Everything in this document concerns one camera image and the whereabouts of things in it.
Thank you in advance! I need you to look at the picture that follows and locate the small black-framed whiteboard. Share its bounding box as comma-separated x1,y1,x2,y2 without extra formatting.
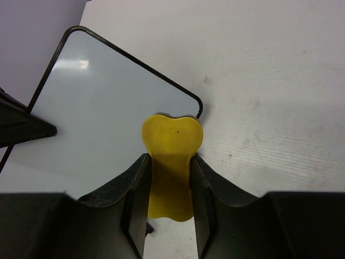
0,25,203,235

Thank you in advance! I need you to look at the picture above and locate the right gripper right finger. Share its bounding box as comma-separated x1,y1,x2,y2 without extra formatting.
190,155,259,258

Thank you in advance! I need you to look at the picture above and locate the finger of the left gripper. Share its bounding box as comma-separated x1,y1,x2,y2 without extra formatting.
0,90,57,148

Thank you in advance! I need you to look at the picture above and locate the yellow bone-shaped eraser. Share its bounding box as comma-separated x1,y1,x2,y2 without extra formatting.
141,114,203,222

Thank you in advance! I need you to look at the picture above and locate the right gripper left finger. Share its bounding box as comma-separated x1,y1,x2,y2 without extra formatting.
78,153,151,258

